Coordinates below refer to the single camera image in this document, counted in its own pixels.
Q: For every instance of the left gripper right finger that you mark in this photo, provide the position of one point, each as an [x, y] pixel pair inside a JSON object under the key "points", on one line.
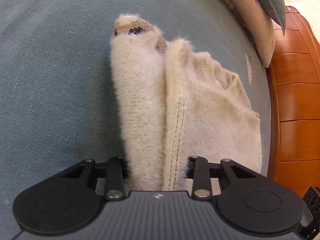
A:
{"points": [[198, 171]]}

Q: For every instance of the blue floral bed sheet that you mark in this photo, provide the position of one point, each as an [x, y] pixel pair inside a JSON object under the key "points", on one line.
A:
{"points": [[58, 104]]}

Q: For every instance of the orange wooden headboard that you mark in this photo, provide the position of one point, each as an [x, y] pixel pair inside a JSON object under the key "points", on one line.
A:
{"points": [[293, 80]]}

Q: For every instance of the grey-green pillow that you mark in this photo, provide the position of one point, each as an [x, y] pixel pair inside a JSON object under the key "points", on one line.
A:
{"points": [[270, 0]]}

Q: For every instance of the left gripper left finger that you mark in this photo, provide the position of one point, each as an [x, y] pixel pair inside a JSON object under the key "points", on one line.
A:
{"points": [[115, 174]]}

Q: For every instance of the cream floral pillow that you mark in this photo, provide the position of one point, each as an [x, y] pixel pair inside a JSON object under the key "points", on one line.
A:
{"points": [[252, 16]]}

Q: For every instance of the cream knit sweater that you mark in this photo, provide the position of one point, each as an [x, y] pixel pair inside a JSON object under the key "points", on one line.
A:
{"points": [[175, 103]]}

